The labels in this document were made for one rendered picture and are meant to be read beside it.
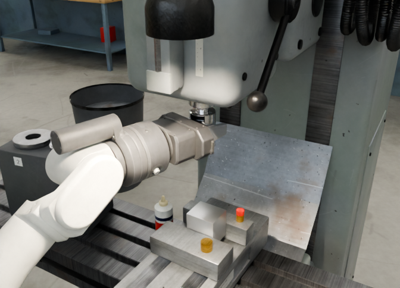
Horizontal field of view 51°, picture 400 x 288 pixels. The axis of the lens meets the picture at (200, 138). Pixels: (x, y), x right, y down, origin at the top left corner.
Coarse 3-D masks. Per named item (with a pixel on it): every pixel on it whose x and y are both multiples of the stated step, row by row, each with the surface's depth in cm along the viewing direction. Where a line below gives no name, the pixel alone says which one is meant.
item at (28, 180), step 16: (16, 144) 96; (32, 144) 95; (48, 144) 98; (0, 160) 97; (16, 160) 95; (32, 160) 94; (16, 176) 97; (32, 176) 96; (16, 192) 100; (32, 192) 98; (48, 192) 96; (16, 208) 102; (96, 224) 101
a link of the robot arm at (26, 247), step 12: (12, 216) 55; (12, 228) 53; (24, 228) 53; (0, 240) 53; (12, 240) 52; (24, 240) 53; (36, 240) 53; (0, 252) 52; (12, 252) 52; (24, 252) 53; (36, 252) 54; (0, 264) 51; (12, 264) 52; (24, 264) 53; (0, 276) 51; (12, 276) 52; (24, 276) 54
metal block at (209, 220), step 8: (192, 208) 83; (200, 208) 83; (208, 208) 83; (216, 208) 83; (192, 216) 80; (200, 216) 80; (208, 216) 80; (216, 216) 80; (224, 216) 82; (192, 224) 81; (200, 224) 80; (208, 224) 79; (216, 224) 80; (224, 224) 83; (200, 232) 81; (208, 232) 80; (216, 232) 80; (224, 232) 84
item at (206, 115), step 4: (192, 108) 74; (212, 108) 74; (192, 112) 72; (196, 112) 72; (200, 112) 72; (204, 112) 72; (208, 112) 72; (212, 112) 72; (192, 116) 72; (196, 116) 71; (200, 116) 71; (204, 116) 71; (208, 116) 71; (212, 116) 72
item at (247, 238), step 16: (224, 208) 95; (240, 224) 83; (256, 224) 90; (224, 240) 85; (240, 240) 83; (256, 240) 88; (160, 256) 81; (240, 256) 82; (144, 272) 77; (160, 272) 77; (176, 272) 77; (192, 272) 77; (240, 272) 84
